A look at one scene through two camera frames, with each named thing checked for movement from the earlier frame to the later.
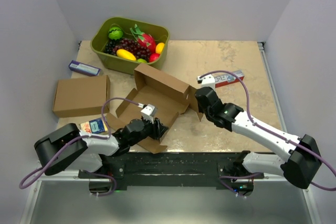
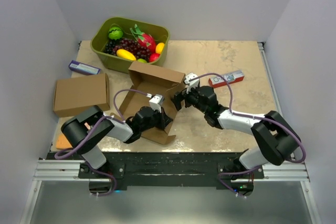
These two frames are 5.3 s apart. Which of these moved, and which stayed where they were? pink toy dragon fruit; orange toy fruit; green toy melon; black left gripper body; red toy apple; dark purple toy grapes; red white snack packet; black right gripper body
Moved: black left gripper body; black right gripper body
Stayed: dark purple toy grapes; pink toy dragon fruit; orange toy fruit; red toy apple; green toy melon; red white snack packet
